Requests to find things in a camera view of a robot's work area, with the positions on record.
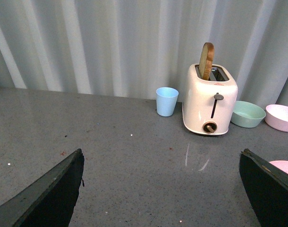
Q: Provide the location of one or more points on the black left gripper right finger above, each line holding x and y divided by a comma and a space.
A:
267, 189

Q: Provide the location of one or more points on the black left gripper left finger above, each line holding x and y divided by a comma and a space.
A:
50, 200

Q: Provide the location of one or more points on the pink plate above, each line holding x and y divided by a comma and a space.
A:
281, 164

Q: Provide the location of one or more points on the pink bowl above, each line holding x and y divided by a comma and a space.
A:
277, 117

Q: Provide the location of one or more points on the green bowl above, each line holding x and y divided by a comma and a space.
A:
247, 115

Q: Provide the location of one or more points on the cream toaster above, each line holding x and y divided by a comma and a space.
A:
208, 104

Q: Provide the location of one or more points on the light blue cup behind toaster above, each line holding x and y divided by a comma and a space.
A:
166, 98

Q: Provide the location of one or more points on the bread slice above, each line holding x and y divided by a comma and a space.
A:
206, 60

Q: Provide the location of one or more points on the grey curtain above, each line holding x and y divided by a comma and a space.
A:
131, 47

